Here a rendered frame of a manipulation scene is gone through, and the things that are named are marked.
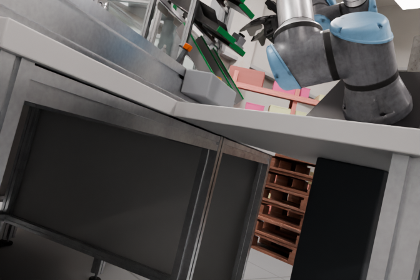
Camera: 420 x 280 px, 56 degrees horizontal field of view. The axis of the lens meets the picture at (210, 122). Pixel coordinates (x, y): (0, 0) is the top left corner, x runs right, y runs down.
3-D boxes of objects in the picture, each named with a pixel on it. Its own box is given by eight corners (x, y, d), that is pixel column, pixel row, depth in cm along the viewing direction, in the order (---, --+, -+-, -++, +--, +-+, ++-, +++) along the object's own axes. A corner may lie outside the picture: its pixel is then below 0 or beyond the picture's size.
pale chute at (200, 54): (224, 97, 144) (234, 90, 143) (207, 88, 133) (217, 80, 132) (193, 42, 156) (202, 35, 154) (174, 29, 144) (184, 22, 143)
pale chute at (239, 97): (235, 105, 158) (244, 99, 157) (220, 97, 147) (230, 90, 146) (205, 54, 170) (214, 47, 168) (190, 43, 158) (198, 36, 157)
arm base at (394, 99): (425, 96, 89) (420, 57, 85) (389, 133, 83) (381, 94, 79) (367, 89, 102) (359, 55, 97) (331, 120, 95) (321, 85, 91)
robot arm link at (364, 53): (402, 79, 81) (391, 17, 75) (335, 92, 86) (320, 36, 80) (395, 55, 90) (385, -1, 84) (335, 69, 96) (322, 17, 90)
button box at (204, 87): (232, 113, 110) (237, 92, 110) (206, 97, 90) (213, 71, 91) (209, 108, 112) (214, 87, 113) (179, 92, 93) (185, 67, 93)
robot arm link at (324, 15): (339, 13, 126) (337, -5, 133) (304, 23, 130) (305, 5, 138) (344, 33, 130) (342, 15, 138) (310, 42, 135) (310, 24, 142)
